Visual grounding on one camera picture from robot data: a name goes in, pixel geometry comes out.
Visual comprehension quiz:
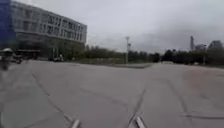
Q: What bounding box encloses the vehicle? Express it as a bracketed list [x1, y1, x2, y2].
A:
[48, 54, 65, 63]

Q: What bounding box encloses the tall tower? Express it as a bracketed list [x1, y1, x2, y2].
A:
[189, 35, 195, 52]

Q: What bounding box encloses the grey building with window rows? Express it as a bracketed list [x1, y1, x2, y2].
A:
[0, 0, 88, 62]

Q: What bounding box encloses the row of trees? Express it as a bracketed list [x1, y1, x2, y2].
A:
[74, 39, 224, 67]

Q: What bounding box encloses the pole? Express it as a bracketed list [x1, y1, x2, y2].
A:
[124, 36, 132, 65]

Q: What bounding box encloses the robot's own part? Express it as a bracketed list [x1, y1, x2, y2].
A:
[134, 116, 147, 128]
[70, 118, 81, 128]

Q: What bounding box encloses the person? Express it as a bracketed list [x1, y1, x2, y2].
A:
[0, 47, 14, 71]

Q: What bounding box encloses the grey concrete slab pavement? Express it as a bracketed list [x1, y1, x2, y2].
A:
[0, 60, 224, 128]

